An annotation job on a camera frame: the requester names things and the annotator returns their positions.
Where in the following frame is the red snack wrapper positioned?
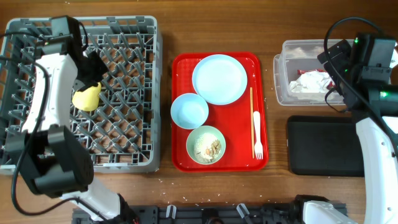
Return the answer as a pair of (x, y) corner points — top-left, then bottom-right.
(297, 68), (335, 91)

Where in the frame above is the yellow plastic cup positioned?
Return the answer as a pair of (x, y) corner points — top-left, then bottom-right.
(72, 82), (101, 112)

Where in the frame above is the white napkin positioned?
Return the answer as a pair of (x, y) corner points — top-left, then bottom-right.
(288, 70), (333, 94)

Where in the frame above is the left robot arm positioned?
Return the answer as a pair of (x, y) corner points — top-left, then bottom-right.
(6, 40), (136, 223)

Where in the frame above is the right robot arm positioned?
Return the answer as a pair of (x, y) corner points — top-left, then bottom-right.
(317, 34), (397, 223)

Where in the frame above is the grey dishwasher rack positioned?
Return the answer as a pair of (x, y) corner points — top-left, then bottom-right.
(1, 16), (162, 173)

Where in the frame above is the clear plastic bin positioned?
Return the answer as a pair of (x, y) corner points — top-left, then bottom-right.
(273, 39), (392, 106)

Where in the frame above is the black plastic tray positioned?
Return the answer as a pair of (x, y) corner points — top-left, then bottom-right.
(287, 115), (364, 177)

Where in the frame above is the wooden chopstick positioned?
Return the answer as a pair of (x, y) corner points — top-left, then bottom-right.
(249, 87), (255, 159)

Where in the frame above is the light blue small bowl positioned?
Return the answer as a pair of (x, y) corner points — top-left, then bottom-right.
(170, 93), (209, 129)

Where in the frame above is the white plastic fork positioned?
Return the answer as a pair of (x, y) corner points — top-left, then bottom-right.
(253, 111), (264, 160)

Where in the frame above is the large light blue plate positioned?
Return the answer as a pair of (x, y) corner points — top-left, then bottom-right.
(192, 54), (248, 105)

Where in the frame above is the red plastic tray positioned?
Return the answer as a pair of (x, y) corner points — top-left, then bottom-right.
(171, 52), (268, 172)

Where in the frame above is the green bowl with food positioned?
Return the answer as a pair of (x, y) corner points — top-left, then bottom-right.
(186, 126), (226, 166)

